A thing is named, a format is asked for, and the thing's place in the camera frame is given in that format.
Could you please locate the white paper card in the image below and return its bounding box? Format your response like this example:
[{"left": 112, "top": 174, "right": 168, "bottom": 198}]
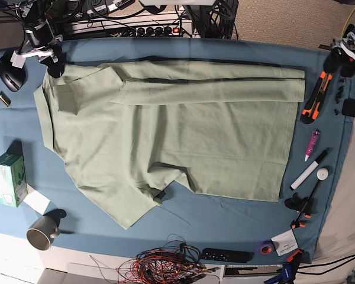
[{"left": 271, "top": 229, "right": 298, "bottom": 256}]

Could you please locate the orange black utility knife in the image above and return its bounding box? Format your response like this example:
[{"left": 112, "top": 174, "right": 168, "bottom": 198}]
[{"left": 300, "top": 71, "right": 333, "bottom": 124}]

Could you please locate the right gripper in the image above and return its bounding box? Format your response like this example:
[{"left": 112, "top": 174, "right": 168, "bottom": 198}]
[{"left": 23, "top": 20, "right": 66, "bottom": 79}]

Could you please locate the white round cap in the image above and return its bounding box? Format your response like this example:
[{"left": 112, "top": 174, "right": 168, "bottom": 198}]
[{"left": 316, "top": 167, "right": 329, "bottom": 180}]

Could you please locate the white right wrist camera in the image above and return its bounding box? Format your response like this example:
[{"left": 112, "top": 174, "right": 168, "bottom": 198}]
[{"left": 10, "top": 51, "right": 26, "bottom": 69}]

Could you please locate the white power strip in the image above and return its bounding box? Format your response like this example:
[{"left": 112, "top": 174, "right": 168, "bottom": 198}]
[{"left": 63, "top": 14, "right": 198, "bottom": 39}]

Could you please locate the light green T-shirt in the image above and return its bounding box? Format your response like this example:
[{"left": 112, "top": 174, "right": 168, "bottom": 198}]
[{"left": 34, "top": 60, "right": 305, "bottom": 229}]

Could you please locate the blue orange spring clamp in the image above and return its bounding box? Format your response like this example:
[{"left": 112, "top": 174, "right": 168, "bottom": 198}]
[{"left": 264, "top": 250, "right": 304, "bottom": 284}]

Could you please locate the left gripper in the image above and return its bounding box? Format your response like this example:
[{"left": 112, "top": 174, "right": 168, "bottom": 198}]
[{"left": 325, "top": 26, "right": 355, "bottom": 78}]

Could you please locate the red black wire bundle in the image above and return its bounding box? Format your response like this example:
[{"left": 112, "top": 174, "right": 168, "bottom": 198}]
[{"left": 89, "top": 233, "right": 220, "bottom": 284}]

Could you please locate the green tissue box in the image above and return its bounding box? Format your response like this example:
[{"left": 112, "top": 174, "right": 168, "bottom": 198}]
[{"left": 0, "top": 153, "right": 28, "bottom": 208}]

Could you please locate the white black marker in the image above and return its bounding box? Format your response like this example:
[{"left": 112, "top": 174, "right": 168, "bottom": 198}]
[{"left": 290, "top": 148, "right": 330, "bottom": 191}]

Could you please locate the small brass battery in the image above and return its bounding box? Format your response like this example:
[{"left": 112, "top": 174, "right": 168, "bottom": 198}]
[{"left": 0, "top": 92, "right": 11, "bottom": 107}]

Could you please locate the black square box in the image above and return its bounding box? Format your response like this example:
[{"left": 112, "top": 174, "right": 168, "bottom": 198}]
[{"left": 341, "top": 98, "right": 355, "bottom": 118}]

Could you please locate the blue table cloth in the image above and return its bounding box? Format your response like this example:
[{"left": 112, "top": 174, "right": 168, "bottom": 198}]
[{"left": 0, "top": 38, "right": 355, "bottom": 261}]

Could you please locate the black remote control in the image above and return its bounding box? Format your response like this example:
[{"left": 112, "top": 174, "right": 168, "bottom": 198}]
[{"left": 200, "top": 248, "right": 254, "bottom": 263}]

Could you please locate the purple tape roll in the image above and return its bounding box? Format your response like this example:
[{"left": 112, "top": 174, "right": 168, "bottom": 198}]
[{"left": 256, "top": 240, "right": 276, "bottom": 256}]

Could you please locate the purple glue tube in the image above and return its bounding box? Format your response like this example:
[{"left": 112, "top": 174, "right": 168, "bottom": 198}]
[{"left": 304, "top": 130, "right": 320, "bottom": 162}]

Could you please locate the white paper sheet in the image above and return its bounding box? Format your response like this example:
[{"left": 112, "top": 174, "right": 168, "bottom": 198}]
[{"left": 23, "top": 191, "right": 50, "bottom": 215}]

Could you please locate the black orange bar clamp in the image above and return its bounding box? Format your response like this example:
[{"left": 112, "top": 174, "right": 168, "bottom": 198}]
[{"left": 284, "top": 180, "right": 321, "bottom": 229}]

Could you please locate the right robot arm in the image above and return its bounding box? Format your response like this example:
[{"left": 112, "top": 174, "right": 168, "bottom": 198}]
[{"left": 11, "top": 1, "right": 304, "bottom": 82}]

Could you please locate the black computer mouse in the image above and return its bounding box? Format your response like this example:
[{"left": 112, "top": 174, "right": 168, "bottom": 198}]
[{"left": 0, "top": 50, "right": 26, "bottom": 92}]

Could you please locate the grey ceramic mug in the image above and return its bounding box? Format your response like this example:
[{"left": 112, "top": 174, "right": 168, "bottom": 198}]
[{"left": 25, "top": 216, "right": 60, "bottom": 251}]

